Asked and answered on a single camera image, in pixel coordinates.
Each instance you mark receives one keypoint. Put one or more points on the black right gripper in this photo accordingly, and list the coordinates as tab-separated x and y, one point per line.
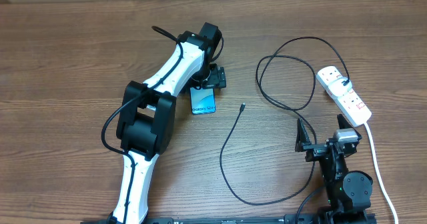
315	150

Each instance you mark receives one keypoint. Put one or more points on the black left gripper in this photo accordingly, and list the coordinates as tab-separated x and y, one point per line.
217	76

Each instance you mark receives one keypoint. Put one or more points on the blue Samsung Galaxy smartphone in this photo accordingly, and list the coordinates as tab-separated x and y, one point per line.
202	101

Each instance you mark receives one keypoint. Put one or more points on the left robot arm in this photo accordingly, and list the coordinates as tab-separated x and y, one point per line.
147	113

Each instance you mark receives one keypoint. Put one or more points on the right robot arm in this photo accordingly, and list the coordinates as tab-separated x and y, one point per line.
348	192

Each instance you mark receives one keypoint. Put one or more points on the white charger plug adapter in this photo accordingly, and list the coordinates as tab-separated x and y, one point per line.
339	87

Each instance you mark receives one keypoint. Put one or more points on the white power strip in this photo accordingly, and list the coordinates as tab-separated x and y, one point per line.
351	105

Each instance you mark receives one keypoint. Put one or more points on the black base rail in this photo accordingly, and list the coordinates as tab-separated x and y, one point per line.
286	219

